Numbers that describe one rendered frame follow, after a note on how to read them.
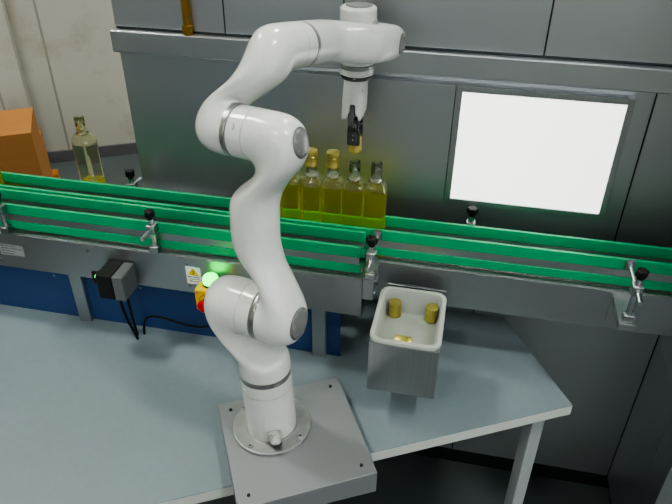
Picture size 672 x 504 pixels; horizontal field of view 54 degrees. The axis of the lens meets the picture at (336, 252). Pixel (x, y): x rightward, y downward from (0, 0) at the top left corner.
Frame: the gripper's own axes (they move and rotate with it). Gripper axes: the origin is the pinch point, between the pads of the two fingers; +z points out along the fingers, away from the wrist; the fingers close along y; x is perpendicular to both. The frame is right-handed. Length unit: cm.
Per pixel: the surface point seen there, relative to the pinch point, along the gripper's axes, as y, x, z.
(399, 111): -12.0, 9.5, -2.3
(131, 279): 19, -59, 42
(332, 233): 6.3, -4.3, 26.4
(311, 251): 13.7, -8.3, 27.9
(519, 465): 18, 55, 91
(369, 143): -12.0, 1.9, 7.6
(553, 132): -12, 49, 0
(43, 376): 39, -79, 64
